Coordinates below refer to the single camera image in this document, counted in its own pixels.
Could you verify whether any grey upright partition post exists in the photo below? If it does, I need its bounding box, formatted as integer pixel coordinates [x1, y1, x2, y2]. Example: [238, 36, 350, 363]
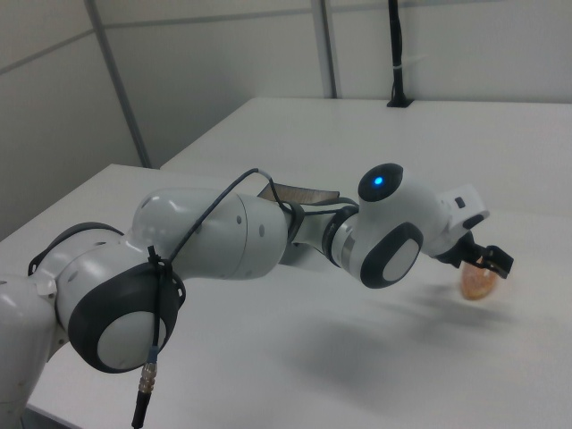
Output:
[309, 0, 339, 99]

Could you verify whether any black pole with base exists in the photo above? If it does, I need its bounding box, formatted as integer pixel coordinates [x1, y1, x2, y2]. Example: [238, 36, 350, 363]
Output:
[385, 0, 415, 109]

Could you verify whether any white zip tie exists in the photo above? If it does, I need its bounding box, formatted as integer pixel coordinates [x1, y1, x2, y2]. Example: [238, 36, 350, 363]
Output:
[391, 54, 425, 72]

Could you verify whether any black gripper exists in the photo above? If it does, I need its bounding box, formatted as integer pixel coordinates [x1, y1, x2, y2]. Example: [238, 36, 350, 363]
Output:
[431, 231, 515, 280]

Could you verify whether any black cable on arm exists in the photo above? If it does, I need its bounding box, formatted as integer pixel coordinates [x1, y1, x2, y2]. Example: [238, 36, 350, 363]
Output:
[130, 167, 359, 426]

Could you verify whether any grey slanted partition post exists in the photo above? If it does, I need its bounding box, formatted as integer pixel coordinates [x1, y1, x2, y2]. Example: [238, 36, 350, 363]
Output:
[83, 0, 156, 170]

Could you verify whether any orange bread roll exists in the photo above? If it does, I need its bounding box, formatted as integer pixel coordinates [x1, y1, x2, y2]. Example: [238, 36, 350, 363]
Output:
[459, 261, 500, 302]

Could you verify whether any square brown ceramic plate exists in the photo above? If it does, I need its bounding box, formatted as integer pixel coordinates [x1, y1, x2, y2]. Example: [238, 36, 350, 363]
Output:
[257, 178, 341, 248]

